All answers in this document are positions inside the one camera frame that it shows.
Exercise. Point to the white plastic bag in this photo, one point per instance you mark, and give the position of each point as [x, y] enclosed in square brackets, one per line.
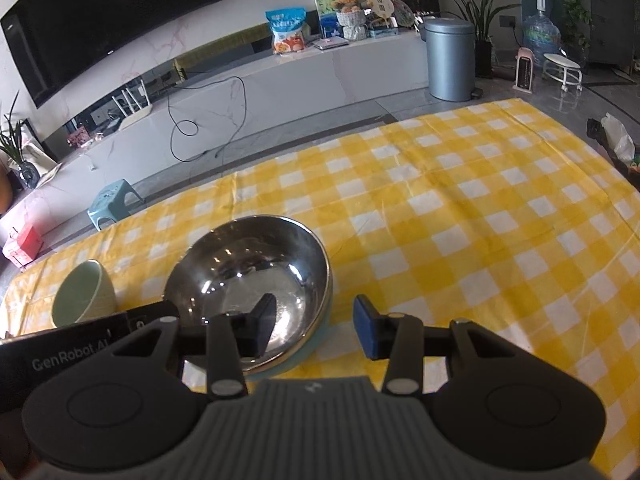
[619, 140]

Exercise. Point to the light blue plastic stool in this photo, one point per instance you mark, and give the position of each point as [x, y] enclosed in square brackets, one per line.
[112, 200]

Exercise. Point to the blue steel bowl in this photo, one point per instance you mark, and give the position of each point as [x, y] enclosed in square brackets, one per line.
[240, 270]

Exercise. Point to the tall plant in black pot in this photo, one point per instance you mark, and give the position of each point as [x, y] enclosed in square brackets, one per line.
[482, 55]

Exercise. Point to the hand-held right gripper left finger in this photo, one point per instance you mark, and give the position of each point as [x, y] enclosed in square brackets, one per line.
[265, 327]

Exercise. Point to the grey metal trash can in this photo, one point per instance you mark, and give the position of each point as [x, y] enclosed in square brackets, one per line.
[450, 60]

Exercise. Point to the white round stool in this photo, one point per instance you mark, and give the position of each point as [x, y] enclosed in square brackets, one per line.
[562, 62]

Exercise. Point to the green ceramic bowl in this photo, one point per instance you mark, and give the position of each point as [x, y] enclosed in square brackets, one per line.
[75, 300]

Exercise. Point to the white router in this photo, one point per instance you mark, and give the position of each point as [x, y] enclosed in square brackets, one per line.
[135, 117]

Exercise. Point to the blue glass vase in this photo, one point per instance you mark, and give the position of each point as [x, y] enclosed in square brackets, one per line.
[29, 176]

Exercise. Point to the black wall television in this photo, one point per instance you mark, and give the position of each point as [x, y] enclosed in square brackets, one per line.
[100, 20]

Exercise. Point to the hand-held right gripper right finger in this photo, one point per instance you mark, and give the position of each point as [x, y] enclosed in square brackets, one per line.
[365, 329]

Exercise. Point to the pink box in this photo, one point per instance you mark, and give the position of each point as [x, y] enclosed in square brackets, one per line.
[22, 247]

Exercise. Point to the black picture frame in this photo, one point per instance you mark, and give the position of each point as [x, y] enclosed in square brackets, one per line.
[29, 129]

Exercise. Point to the white marble tv cabinet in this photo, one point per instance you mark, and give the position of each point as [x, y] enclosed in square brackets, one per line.
[300, 85]

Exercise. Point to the large water bottle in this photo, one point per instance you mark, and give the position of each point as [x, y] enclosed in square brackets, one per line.
[541, 35]

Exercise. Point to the round paddle fan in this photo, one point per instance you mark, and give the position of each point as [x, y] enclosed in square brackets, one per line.
[381, 7]

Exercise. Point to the dark blue cabinet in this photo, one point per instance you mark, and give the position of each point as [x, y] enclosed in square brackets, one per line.
[612, 15]

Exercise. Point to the blue snack bag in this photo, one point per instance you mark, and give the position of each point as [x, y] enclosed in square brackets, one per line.
[287, 32]

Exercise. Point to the pink heater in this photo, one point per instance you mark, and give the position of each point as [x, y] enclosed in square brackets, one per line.
[525, 72]

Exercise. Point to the yellow checked tablecloth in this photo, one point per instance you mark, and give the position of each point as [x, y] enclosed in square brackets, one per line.
[450, 210]

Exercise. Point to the white paper bag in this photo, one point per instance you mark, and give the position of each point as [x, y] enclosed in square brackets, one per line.
[45, 160]

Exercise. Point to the green leafy plant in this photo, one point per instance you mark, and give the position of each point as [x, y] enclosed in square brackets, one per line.
[12, 135]

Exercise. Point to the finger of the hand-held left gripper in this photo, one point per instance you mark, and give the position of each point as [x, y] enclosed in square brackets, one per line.
[150, 314]

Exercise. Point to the teddy bear bouquet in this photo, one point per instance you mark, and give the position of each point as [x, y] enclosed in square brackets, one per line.
[350, 15]

